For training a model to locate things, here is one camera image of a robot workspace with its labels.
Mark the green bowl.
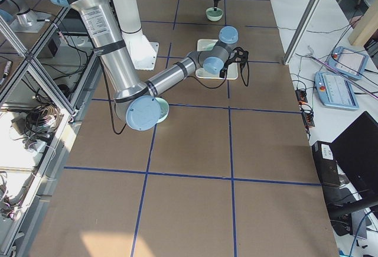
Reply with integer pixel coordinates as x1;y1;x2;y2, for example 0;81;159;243
202;42;216;51
206;7;224;22

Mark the green bowl near elbow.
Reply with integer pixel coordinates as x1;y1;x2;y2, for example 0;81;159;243
155;97;170;123

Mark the white rectangular tray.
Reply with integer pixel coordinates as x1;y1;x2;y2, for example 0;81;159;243
194;38;239;80

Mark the green bowl on tray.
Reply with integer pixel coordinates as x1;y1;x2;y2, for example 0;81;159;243
202;42;216;51

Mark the blue teach pendant near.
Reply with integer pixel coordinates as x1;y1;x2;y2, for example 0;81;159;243
314;71;359;110

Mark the blue teach pendant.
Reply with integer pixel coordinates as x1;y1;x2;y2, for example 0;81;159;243
314;71;359;110
327;46;368;80

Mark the blue teach pendant far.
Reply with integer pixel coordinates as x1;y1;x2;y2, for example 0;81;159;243
327;46;368;80

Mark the black box device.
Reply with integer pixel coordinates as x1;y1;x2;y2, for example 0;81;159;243
312;141;340;188

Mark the black laptop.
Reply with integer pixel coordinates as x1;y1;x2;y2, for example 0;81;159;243
331;111;377;197

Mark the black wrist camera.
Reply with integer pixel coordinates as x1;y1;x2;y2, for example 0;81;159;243
233;47;249;69

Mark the white camera pole mount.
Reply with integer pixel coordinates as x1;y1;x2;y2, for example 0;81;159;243
112;0;159;71

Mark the aluminium frame post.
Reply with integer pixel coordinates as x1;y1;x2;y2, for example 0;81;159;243
283;0;321;65

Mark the coiled cables bundle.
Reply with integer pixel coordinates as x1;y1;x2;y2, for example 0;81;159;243
24;105;61;135

